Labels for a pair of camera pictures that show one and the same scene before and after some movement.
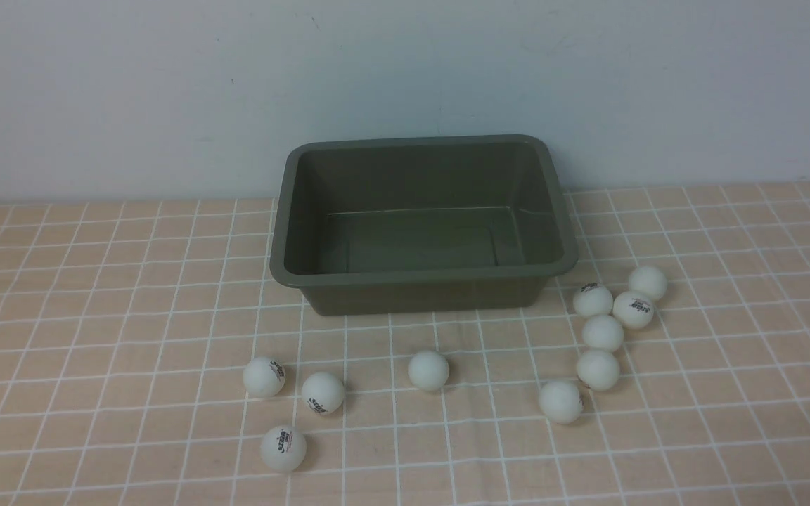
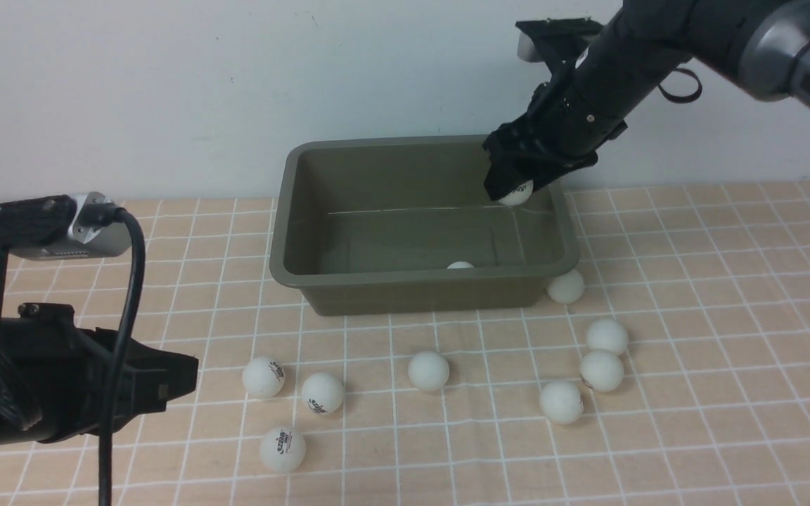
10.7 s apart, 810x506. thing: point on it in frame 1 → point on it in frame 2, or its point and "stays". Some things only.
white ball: [283, 448] stays
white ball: [593, 301] → [566, 289]
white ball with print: [633, 310] → [519, 195]
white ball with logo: [323, 393] stays
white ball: [598, 370] stays
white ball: [602, 333] stays
